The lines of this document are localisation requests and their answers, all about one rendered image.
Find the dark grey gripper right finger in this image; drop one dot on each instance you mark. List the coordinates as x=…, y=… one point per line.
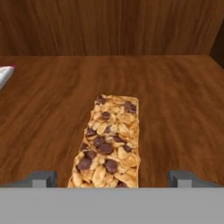
x=180, y=177

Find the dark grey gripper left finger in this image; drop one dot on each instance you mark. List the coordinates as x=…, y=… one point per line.
x=43, y=177

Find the granola bar with chocolate chips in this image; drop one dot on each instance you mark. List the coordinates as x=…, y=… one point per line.
x=112, y=140

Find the brown wooden cabinet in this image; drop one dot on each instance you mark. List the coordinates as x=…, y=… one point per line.
x=116, y=73

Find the white and pink packet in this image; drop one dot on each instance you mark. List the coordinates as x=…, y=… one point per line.
x=4, y=74

